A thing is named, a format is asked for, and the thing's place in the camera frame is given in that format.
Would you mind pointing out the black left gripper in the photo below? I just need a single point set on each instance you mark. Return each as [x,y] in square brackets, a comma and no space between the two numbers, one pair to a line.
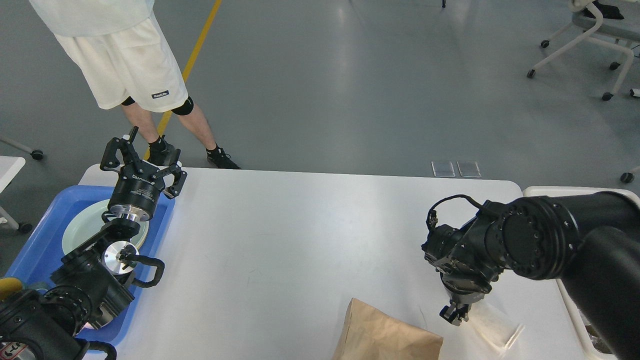
[136,192]

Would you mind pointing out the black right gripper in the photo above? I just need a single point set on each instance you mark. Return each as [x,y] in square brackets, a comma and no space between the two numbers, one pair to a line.
[463,290]

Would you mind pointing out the white paper cup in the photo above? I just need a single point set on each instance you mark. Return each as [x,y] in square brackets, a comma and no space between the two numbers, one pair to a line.
[493,326]

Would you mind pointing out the green plate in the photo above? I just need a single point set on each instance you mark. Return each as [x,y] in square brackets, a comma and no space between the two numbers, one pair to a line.
[83,226]

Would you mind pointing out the brown paper bag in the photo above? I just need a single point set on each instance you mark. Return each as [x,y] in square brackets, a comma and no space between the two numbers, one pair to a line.
[370,334]

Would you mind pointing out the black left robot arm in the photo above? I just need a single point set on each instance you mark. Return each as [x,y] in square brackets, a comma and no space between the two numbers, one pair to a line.
[92,285]

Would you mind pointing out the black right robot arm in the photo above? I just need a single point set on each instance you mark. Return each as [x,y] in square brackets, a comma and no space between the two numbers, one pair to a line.
[588,241]

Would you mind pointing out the person in white shorts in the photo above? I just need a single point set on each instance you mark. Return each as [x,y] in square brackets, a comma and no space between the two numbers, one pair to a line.
[126,61]

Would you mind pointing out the blue plastic tray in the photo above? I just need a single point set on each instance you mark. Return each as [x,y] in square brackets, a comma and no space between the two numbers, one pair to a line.
[43,251]

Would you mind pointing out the white plastic bin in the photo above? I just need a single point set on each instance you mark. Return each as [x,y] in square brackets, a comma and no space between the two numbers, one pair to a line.
[579,321]

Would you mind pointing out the teal mug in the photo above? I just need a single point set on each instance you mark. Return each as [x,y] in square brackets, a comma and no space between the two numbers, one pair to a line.
[9,286]

